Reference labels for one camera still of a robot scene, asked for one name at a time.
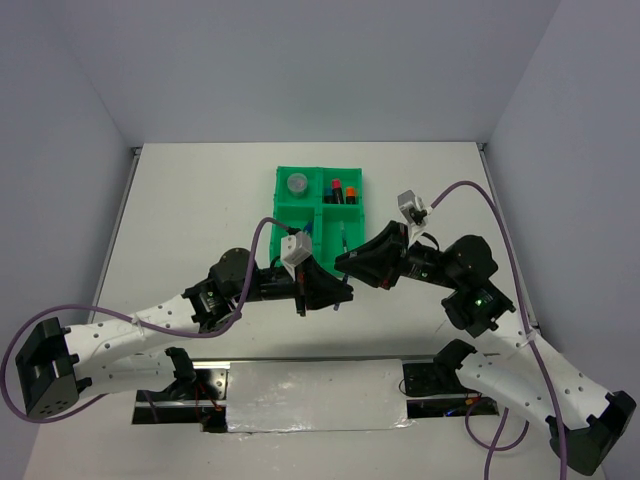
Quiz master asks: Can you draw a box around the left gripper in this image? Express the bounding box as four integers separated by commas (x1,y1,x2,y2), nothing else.
232,252,352,316

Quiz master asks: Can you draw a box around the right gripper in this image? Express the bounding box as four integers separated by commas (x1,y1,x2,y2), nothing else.
334,218,461,288

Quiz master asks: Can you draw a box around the blue pen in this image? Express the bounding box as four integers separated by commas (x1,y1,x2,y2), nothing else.
339,221,349,253

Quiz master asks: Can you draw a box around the orange-capped black highlighter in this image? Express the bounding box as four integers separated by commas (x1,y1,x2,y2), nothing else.
345,186,358,205

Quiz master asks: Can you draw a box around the blue-capped black highlighter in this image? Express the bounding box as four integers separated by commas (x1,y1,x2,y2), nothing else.
323,188,334,204

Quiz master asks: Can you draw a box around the clear round container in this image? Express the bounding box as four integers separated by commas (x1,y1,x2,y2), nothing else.
286,172,309,197

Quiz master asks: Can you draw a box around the purple pen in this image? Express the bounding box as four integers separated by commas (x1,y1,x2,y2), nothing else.
333,274,353,311

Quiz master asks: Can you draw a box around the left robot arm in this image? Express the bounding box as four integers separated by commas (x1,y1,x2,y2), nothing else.
15,248,353,423

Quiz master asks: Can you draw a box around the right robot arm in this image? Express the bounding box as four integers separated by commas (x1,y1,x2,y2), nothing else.
335,221,636,476

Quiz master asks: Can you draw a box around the green four-compartment tray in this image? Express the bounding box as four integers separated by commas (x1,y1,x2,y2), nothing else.
273,166,365,277

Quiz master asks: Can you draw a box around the silver tape panel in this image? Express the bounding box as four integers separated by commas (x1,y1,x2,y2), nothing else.
226,360,410,433

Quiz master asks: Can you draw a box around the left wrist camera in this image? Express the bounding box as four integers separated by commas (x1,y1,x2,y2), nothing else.
280,231,312,280

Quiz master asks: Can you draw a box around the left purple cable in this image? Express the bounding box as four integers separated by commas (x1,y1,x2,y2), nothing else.
0,217,301,425

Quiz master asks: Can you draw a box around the table right edge rail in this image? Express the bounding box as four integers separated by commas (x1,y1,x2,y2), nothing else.
477,142,541,331

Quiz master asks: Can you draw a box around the table edge rail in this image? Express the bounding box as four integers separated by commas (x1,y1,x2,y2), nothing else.
112,145,143,237
477,142,541,331

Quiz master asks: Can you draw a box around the table left edge rail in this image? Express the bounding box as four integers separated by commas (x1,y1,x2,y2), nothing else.
112,145,143,237

